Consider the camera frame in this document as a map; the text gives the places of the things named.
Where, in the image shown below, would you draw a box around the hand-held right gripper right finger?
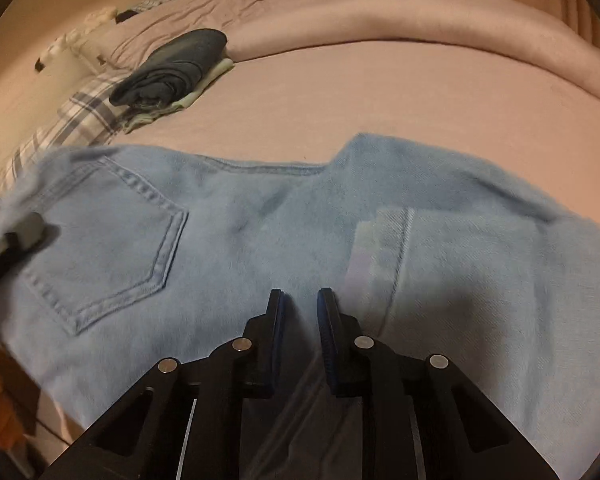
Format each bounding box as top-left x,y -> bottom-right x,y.
316,287 -> 563,480

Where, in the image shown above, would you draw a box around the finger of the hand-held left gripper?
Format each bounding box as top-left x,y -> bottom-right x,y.
0,211 -> 61,288

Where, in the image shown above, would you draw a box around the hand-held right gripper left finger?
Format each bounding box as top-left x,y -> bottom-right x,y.
40,288 -> 286,480

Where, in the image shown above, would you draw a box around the light blue denim pants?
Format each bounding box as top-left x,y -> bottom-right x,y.
0,132 -> 600,480

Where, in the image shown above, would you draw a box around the plaid pillow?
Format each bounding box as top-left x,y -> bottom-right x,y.
0,72 -> 137,207

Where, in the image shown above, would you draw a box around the white plush toy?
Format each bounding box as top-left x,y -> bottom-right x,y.
35,30 -> 81,74
82,6 -> 119,29

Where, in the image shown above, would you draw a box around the folded dark blue jeans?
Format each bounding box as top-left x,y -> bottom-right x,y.
109,28 -> 229,109

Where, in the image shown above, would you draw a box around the folded light green cloth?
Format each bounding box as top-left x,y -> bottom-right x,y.
122,57 -> 236,134

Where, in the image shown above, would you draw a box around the small blue checkered pillow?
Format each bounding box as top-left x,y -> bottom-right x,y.
130,0 -> 189,14

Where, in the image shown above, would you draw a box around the lilac wrinkled pillow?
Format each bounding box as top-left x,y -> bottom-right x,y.
77,0 -> 269,70

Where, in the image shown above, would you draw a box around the pink duvet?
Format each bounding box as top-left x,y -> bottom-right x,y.
227,0 -> 600,129

